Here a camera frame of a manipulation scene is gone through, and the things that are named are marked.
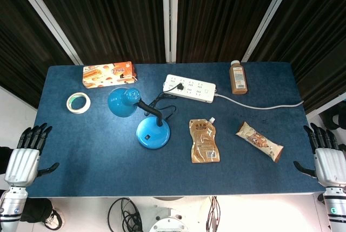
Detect black power plug and cord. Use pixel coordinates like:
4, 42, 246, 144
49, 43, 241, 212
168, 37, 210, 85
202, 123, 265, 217
147, 83, 185, 121

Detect orange biscuit box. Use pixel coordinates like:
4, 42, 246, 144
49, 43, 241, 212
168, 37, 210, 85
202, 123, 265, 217
82, 61, 138, 89

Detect black white shoe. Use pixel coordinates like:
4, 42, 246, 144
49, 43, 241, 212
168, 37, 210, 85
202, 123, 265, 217
43, 208, 65, 230

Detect white power strip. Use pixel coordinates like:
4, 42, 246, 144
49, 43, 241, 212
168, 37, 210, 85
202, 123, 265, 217
163, 74, 217, 104

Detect red black wire bundle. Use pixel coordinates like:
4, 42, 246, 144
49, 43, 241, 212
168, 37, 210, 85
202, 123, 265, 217
205, 196, 221, 232

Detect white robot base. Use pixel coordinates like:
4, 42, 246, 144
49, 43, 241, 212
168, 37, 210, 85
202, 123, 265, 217
129, 196, 217, 232

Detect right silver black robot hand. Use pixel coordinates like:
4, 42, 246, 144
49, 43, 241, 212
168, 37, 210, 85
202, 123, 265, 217
293, 123, 346, 188

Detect white tape roll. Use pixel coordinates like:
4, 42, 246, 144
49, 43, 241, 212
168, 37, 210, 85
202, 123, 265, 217
66, 92, 91, 114

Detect white partition frame post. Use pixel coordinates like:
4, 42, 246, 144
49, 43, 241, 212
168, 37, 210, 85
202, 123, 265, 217
161, 0, 179, 64
8, 0, 84, 65
241, 0, 298, 63

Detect black cable bundle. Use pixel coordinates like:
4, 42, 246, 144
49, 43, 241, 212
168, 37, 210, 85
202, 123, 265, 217
107, 197, 143, 232

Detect blue desk lamp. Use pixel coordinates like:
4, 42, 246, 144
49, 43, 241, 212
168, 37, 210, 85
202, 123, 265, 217
107, 87, 171, 150

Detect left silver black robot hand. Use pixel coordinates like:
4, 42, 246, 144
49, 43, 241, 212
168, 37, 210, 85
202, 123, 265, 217
4, 122, 60, 188

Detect brown drink bottle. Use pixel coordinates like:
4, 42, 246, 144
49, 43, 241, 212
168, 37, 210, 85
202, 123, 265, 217
229, 59, 248, 95

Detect brown spout pouch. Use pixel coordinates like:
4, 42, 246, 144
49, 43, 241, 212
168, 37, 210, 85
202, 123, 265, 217
189, 117, 221, 164

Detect beige snack bar wrapper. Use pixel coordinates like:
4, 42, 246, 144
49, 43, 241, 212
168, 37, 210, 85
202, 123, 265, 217
235, 121, 284, 163

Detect white power strip cable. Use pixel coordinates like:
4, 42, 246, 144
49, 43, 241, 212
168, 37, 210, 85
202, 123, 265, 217
215, 93, 304, 110

